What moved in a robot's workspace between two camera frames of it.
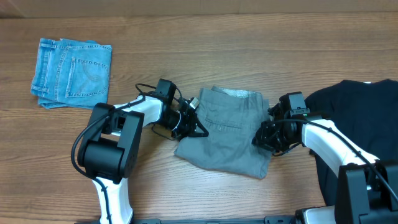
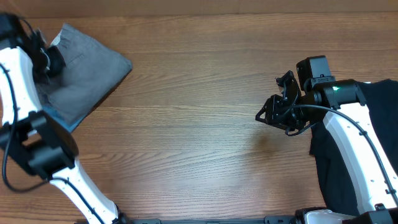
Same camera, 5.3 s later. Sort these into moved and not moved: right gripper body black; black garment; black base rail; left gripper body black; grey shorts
Moved: grey shorts; right gripper body black; left gripper body black
Not moved: black garment; black base rail
